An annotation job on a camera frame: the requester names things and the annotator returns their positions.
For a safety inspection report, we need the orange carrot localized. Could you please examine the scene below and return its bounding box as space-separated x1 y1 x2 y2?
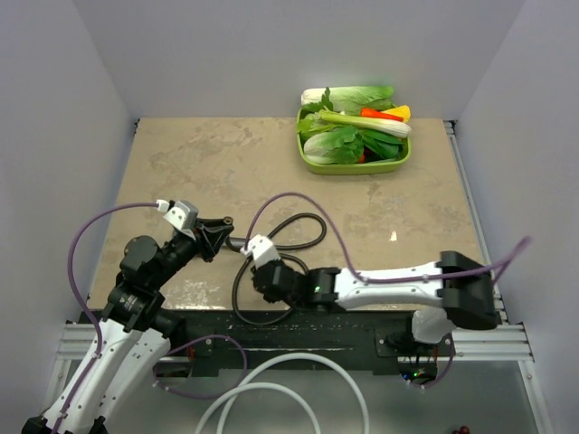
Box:
360 108 404 122

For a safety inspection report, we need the white hose loop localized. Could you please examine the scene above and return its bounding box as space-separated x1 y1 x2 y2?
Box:
193 350 368 434

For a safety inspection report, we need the grey shower head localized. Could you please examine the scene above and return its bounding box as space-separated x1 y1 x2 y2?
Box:
225 236 248 252

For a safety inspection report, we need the green celery stalk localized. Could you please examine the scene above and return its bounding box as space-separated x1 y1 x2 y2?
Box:
318 109 412 138

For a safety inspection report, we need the napa cabbage in front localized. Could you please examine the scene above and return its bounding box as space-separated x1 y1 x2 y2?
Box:
303 126 364 165

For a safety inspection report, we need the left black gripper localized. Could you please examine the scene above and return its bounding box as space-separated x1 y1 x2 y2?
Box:
151 216 233 288

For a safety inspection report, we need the green vegetable tray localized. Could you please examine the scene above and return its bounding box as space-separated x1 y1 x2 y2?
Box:
296 108 411 175

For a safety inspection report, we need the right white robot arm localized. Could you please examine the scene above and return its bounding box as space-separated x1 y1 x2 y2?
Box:
246 249 499 355

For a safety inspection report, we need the black shower hose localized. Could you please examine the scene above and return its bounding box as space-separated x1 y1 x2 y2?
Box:
231 212 327 326

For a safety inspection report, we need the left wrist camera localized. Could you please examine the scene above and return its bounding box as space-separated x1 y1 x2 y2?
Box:
156 199 199 238

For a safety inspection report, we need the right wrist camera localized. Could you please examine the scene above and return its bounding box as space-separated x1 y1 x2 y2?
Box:
241 234 281 269

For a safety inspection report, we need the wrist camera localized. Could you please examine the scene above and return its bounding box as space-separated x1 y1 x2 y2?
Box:
241 234 281 269
156 199 199 238

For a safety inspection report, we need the dark green leafy vegetable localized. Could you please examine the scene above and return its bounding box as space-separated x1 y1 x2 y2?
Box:
358 129 403 160

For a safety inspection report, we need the black mounting base plate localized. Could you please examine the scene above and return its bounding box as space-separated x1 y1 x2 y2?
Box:
76 309 458 379

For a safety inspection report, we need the yellow pepper piece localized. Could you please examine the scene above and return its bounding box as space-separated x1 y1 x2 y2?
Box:
384 105 412 123

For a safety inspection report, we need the napa cabbage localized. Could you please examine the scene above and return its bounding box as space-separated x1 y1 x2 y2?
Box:
300 86 394 115
303 126 364 165

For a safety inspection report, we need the napa cabbage at back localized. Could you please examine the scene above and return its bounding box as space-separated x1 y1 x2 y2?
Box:
300 86 394 115

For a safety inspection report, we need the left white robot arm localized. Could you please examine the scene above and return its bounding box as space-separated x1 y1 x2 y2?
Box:
22 208 233 433

